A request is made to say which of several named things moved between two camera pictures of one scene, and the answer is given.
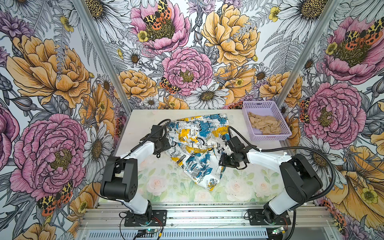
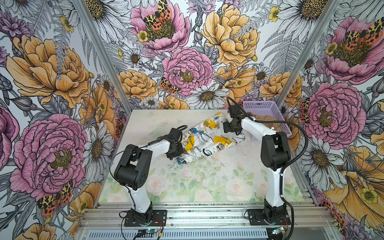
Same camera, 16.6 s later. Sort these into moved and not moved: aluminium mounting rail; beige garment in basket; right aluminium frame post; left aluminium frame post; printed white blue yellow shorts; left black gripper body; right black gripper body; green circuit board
Moved: printed white blue yellow shorts; left black gripper body; right black gripper body
Not moved: beige garment in basket; green circuit board; aluminium mounting rail; right aluminium frame post; left aluminium frame post
